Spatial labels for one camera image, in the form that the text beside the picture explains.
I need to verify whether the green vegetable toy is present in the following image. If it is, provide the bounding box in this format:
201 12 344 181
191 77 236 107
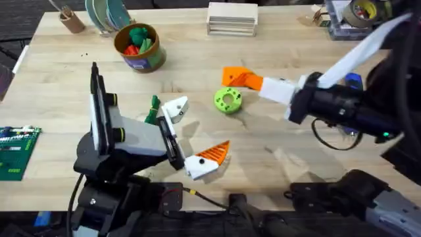
144 95 162 126

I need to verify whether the green disc with holes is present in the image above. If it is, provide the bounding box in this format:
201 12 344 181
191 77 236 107
214 87 243 115

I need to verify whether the left wrist upright black plate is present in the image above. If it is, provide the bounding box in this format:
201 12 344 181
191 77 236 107
89 61 111 155

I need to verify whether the orange ribbed wedge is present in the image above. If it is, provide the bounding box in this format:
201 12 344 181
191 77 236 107
222 66 254 87

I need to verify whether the brown tub with toys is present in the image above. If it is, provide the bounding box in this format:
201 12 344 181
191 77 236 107
113 22 167 74

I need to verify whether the clear plastic box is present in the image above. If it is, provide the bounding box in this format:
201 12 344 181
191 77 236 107
324 0 394 41

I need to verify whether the small cardboard box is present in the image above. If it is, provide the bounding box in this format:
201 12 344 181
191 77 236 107
311 7 332 28

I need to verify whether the roll of brown tape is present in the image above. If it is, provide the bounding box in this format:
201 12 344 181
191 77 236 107
341 0 379 29

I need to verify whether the stack of teal plates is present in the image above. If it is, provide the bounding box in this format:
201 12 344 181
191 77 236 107
84 0 133 36

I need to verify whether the green board with blocks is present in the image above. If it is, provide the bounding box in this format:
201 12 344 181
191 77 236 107
0 125 43 182

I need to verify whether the cardboard tube with sticks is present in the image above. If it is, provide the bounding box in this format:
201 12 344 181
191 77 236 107
48 0 87 34

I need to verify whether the black cable with yellow band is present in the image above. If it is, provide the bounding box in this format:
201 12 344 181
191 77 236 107
182 186 233 211

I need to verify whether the black looped cable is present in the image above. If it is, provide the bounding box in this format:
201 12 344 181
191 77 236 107
310 117 364 151

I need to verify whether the black rail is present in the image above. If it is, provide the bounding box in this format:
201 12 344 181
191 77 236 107
0 210 421 237

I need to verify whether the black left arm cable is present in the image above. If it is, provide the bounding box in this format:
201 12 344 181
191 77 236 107
66 173 86 237

